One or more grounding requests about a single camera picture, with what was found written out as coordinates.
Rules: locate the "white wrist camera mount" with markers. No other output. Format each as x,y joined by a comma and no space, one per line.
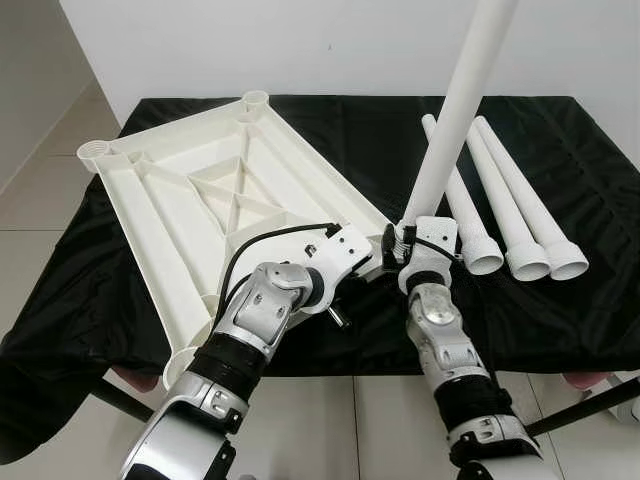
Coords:
345,255
432,228

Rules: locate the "white plastic table leg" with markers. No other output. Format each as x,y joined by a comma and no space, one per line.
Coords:
534,205
505,205
470,225
465,100

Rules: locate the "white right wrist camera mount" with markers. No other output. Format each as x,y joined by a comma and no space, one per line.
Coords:
432,228

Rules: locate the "pink plastic stool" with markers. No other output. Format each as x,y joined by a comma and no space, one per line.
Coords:
590,380
135,378

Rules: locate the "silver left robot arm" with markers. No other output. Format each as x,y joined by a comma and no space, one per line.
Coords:
260,300

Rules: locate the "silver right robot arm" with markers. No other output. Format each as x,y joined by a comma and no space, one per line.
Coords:
440,330

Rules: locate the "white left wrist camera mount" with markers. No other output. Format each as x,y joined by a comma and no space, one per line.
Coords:
345,255

